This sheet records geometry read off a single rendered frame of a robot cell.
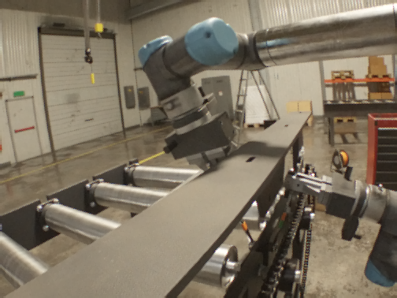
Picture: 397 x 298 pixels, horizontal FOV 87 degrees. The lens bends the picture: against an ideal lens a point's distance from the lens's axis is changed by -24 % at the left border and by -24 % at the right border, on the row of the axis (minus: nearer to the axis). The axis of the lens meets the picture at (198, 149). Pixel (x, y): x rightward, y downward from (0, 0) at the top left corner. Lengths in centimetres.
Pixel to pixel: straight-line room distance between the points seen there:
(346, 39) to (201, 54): 22
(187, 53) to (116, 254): 31
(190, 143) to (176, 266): 37
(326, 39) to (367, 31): 7
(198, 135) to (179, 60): 15
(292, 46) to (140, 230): 36
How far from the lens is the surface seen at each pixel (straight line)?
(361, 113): 557
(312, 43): 44
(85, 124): 1134
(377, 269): 59
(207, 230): 21
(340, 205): 51
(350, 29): 42
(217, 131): 48
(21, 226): 119
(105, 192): 124
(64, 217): 103
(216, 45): 39
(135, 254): 19
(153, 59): 48
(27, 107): 1001
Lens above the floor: 127
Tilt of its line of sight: 12 degrees down
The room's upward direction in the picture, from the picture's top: 7 degrees counter-clockwise
